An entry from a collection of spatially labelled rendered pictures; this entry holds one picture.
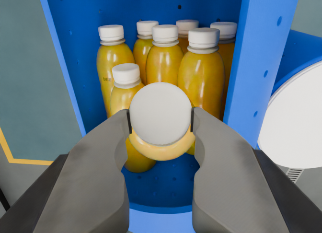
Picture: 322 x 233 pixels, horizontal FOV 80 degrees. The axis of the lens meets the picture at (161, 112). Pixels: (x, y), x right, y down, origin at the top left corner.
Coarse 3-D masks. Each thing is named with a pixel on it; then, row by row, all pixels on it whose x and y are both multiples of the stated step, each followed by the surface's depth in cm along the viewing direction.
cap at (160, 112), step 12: (156, 84) 12; (168, 84) 12; (144, 96) 12; (156, 96) 12; (168, 96) 12; (180, 96) 12; (132, 108) 12; (144, 108) 12; (156, 108) 12; (168, 108) 12; (180, 108) 12; (132, 120) 12; (144, 120) 12; (156, 120) 12; (168, 120) 12; (180, 120) 12; (144, 132) 11; (156, 132) 12; (168, 132) 11; (180, 132) 11
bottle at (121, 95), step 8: (120, 88) 28; (128, 88) 28; (136, 88) 28; (112, 96) 29; (120, 96) 28; (128, 96) 27; (112, 104) 29; (120, 104) 28; (128, 104) 28; (112, 112) 29; (128, 144) 31; (128, 152) 32; (136, 152) 32; (128, 160) 33; (136, 160) 33; (144, 160) 33; (152, 160) 35; (128, 168) 35; (136, 168) 34; (144, 168) 34
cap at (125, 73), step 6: (120, 66) 28; (126, 66) 28; (132, 66) 28; (138, 66) 28; (114, 72) 27; (120, 72) 26; (126, 72) 26; (132, 72) 27; (138, 72) 28; (114, 78) 28; (120, 78) 27; (126, 78) 27; (132, 78) 27; (138, 78) 28
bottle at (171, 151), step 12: (132, 132) 15; (192, 132) 15; (132, 144) 16; (144, 144) 14; (156, 144) 13; (168, 144) 13; (180, 144) 14; (192, 144) 17; (156, 156) 15; (168, 156) 15
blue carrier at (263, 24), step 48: (48, 0) 23; (96, 0) 31; (144, 0) 35; (192, 0) 35; (240, 0) 29; (288, 0) 15; (96, 48) 34; (240, 48) 14; (96, 96) 36; (240, 96) 17; (144, 192) 32; (192, 192) 31
